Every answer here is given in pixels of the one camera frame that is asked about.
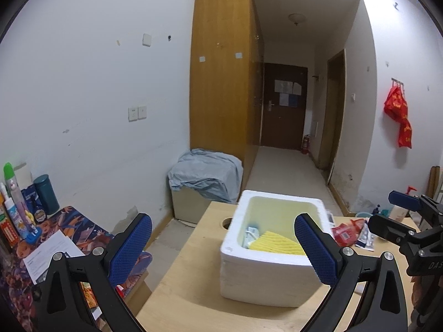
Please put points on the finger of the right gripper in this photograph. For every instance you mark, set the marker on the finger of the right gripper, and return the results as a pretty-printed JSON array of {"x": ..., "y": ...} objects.
[{"x": 403, "y": 200}]

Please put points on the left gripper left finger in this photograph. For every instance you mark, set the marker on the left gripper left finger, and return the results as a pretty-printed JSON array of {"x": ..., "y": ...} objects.
[{"x": 125, "y": 248}]

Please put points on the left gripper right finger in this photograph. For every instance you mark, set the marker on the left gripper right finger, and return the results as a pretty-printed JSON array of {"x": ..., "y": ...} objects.
[{"x": 321, "y": 249}]

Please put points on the yellow sponge cloth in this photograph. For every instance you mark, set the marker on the yellow sponge cloth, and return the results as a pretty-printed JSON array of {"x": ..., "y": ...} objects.
[{"x": 274, "y": 243}]

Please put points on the person's hand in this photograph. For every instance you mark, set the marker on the person's hand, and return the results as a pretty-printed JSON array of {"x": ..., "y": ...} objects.
[{"x": 420, "y": 287}]

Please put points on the white lotion pump bottle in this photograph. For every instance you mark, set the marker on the white lotion pump bottle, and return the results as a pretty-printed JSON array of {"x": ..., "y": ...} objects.
[{"x": 399, "y": 213}]

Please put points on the red tissue packet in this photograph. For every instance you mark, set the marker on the red tissue packet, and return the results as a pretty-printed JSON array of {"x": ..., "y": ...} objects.
[{"x": 346, "y": 234}]

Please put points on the teal plastic basin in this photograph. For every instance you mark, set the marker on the teal plastic basin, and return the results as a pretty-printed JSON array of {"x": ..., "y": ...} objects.
[{"x": 363, "y": 214}]

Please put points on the white foam box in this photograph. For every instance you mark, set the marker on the white foam box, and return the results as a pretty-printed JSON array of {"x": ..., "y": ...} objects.
[{"x": 262, "y": 262}]

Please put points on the orange snack packet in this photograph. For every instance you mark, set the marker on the orange snack packet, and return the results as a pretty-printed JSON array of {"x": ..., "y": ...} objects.
[{"x": 89, "y": 295}]

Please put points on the small wooden cabinet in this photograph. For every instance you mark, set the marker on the small wooden cabinet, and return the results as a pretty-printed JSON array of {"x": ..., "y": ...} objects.
[{"x": 188, "y": 205}]

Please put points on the red hanging bag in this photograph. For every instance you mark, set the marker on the red hanging bag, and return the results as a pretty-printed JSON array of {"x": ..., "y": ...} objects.
[{"x": 396, "y": 107}]

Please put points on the white printed paper sheet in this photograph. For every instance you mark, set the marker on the white printed paper sheet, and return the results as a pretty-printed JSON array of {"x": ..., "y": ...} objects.
[{"x": 38, "y": 262}]

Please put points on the green cap spray bottle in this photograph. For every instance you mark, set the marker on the green cap spray bottle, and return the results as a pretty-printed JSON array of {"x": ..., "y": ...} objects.
[{"x": 16, "y": 195}]

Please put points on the blue box package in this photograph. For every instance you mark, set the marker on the blue box package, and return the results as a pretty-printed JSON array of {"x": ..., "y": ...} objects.
[{"x": 33, "y": 203}]

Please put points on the red fire extinguisher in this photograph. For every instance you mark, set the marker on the red fire extinguisher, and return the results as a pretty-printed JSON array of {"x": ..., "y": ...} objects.
[{"x": 305, "y": 144}]

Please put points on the dark teal canister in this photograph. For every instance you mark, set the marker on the dark teal canister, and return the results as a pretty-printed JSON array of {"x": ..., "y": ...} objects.
[{"x": 46, "y": 194}]

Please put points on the grey-blue draped cloth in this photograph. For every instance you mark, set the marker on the grey-blue draped cloth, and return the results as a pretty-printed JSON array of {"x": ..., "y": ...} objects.
[{"x": 214, "y": 175}]

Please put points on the colourful patterned tablecloth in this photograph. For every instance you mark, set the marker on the colourful patterned tablecloth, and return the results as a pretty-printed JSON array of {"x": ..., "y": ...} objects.
[{"x": 16, "y": 284}]

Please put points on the white blue tube bottle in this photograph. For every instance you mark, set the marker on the white blue tube bottle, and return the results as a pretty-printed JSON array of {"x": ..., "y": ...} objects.
[{"x": 13, "y": 213}]

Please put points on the papers on door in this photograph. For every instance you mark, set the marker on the papers on door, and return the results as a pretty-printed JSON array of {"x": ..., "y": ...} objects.
[{"x": 289, "y": 92}]

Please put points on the dark brown entrance door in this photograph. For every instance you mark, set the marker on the dark brown entrance door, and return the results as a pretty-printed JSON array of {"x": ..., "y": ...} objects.
[{"x": 283, "y": 127}]

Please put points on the ceiling lamp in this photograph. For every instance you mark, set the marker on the ceiling lamp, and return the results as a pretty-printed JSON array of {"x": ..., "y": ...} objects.
[{"x": 297, "y": 19}]

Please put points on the wooden wardrobe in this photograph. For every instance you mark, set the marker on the wooden wardrobe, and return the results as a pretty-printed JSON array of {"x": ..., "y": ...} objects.
[{"x": 226, "y": 79}]

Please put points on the side doorway wooden frame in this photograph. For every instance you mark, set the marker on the side doorway wooden frame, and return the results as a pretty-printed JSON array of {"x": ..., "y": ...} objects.
[{"x": 334, "y": 114}]

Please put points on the double wall socket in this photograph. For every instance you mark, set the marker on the double wall socket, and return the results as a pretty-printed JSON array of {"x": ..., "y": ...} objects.
[{"x": 137, "y": 113}]

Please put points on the white wall switch plate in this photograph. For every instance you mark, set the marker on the white wall switch plate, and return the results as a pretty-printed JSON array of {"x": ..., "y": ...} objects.
[{"x": 147, "y": 40}]

